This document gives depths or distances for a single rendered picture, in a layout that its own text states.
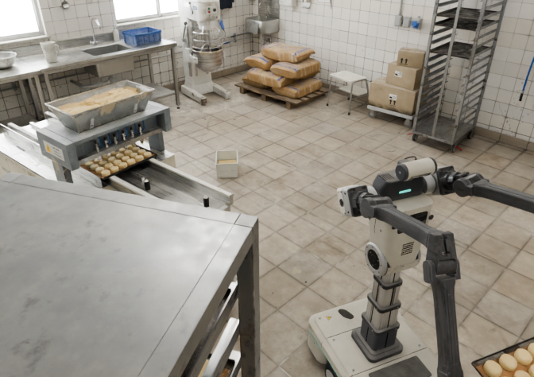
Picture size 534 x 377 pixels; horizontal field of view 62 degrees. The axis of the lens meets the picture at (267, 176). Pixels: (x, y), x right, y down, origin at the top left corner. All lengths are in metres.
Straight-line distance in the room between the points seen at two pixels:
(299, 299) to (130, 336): 2.63
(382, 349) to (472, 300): 1.06
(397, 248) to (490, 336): 1.32
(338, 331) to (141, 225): 2.03
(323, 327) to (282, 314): 0.47
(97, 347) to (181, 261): 0.16
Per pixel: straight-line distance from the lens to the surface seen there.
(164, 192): 2.67
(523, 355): 1.74
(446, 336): 1.52
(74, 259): 0.67
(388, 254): 2.05
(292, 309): 3.06
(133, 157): 2.97
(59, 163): 2.79
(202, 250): 0.64
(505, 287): 3.61
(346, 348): 2.55
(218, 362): 0.81
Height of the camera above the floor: 2.22
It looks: 30 degrees down
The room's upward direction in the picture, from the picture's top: straight up
